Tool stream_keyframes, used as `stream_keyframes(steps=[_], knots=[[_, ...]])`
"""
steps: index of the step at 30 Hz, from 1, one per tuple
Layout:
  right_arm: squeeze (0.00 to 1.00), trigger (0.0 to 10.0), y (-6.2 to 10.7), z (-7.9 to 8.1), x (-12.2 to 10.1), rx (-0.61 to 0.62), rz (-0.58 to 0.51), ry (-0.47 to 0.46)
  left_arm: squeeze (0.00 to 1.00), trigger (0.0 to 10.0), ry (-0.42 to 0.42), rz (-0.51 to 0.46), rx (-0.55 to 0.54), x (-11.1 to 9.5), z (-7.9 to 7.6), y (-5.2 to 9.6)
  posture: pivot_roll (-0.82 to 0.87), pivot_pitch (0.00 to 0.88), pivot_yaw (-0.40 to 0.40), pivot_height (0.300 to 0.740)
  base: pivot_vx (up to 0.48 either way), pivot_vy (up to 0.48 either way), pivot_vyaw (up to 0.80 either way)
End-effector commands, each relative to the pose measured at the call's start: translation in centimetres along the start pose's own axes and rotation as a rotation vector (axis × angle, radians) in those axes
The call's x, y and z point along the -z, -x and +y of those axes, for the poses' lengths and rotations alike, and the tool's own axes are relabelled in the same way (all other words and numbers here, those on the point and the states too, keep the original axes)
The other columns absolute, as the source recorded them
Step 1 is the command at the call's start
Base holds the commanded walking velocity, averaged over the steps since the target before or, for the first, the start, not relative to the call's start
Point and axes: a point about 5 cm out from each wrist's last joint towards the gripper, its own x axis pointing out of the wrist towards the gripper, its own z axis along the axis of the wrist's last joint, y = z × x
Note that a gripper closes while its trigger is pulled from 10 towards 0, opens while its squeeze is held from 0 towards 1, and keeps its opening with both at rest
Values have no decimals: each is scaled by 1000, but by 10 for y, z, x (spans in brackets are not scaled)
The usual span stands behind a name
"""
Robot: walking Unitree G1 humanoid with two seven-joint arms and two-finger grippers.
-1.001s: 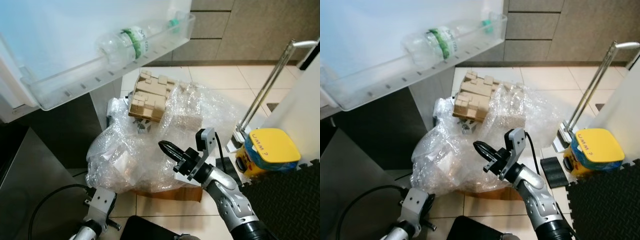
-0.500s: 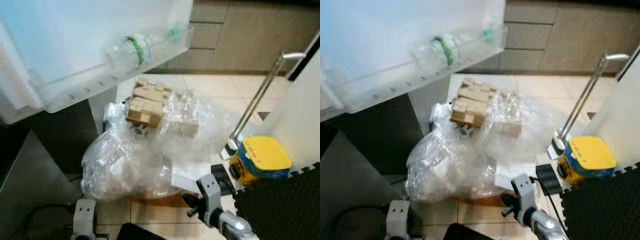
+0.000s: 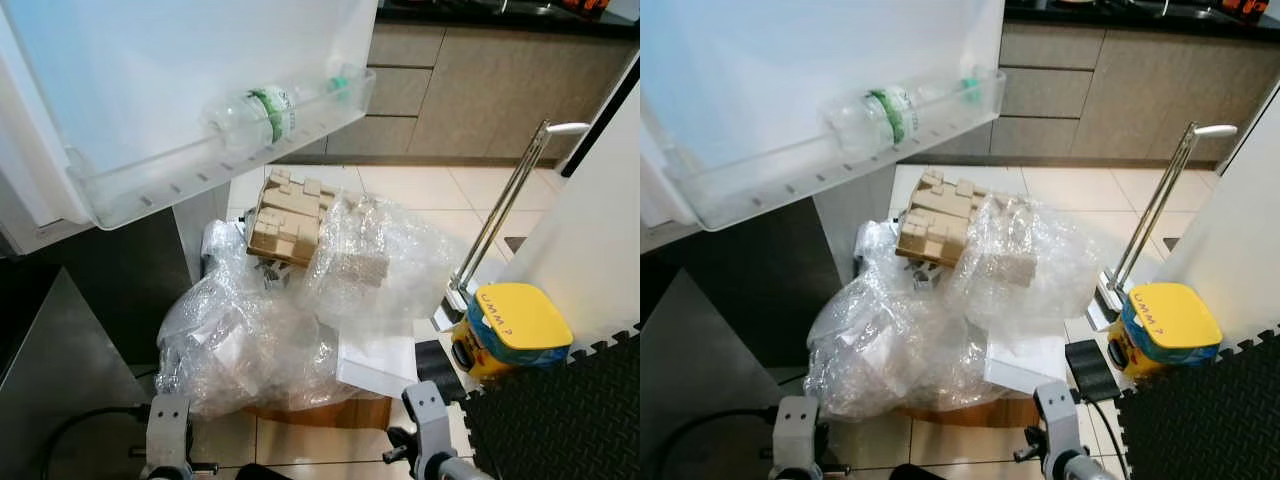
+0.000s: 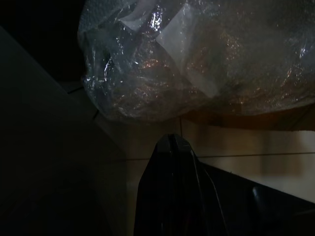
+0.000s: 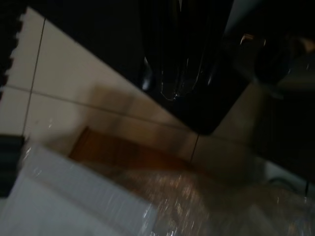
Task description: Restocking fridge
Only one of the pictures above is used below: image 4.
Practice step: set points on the clear bubble wrap bag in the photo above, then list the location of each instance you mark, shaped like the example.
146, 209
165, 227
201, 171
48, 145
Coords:
197, 61

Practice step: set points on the black fabric mat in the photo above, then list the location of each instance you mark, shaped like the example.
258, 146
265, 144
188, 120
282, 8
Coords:
270, 221

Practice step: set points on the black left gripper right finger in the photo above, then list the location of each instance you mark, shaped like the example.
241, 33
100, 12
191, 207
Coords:
187, 196

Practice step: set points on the steel grey fridge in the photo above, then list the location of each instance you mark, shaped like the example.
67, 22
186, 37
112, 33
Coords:
37, 123

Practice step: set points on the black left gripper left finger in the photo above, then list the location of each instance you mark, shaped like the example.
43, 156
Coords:
155, 196

